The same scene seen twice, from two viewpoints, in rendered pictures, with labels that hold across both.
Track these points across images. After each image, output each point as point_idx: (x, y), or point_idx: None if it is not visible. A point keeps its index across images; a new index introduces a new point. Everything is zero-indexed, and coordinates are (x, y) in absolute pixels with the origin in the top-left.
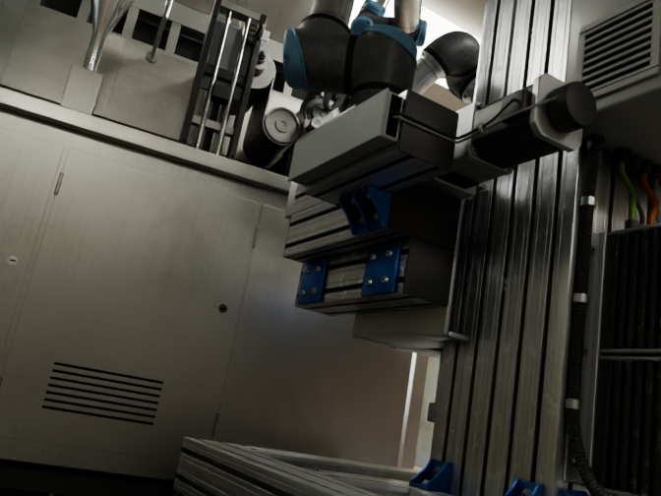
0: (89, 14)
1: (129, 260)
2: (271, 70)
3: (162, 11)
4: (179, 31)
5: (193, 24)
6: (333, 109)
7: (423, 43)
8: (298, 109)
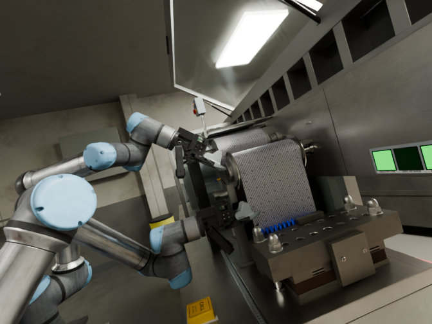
0: None
1: None
2: (218, 150)
3: (245, 106)
4: (251, 110)
5: (251, 101)
6: (223, 168)
7: (95, 168)
8: (301, 108)
